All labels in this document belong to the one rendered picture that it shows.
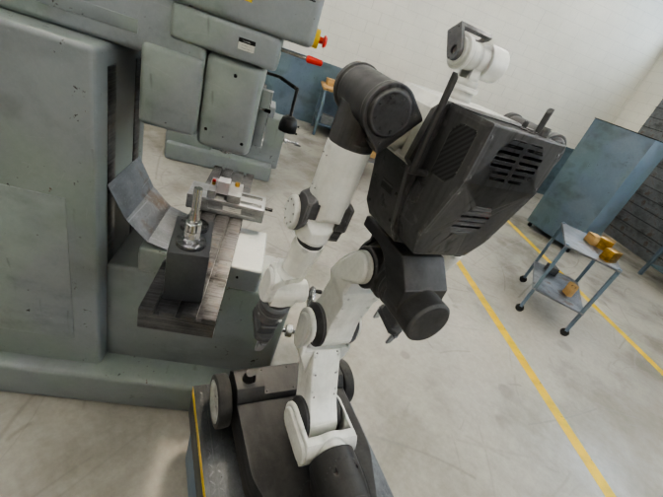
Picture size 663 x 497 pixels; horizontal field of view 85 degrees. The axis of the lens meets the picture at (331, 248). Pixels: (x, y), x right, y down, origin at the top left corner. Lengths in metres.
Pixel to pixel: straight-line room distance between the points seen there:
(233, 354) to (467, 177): 1.57
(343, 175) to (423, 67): 7.71
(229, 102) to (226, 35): 0.20
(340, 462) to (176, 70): 1.33
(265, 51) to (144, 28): 0.37
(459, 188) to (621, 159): 6.17
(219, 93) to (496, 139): 0.98
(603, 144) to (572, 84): 3.19
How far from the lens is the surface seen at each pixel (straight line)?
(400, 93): 0.64
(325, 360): 1.28
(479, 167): 0.67
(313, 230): 0.79
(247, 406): 1.51
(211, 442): 1.62
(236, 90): 1.38
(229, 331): 1.86
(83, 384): 2.11
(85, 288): 1.77
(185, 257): 1.18
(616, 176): 6.78
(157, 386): 2.01
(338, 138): 0.70
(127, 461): 2.04
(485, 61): 0.85
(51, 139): 1.49
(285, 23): 1.32
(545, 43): 9.36
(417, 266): 0.84
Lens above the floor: 1.81
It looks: 30 degrees down
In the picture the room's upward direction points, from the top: 21 degrees clockwise
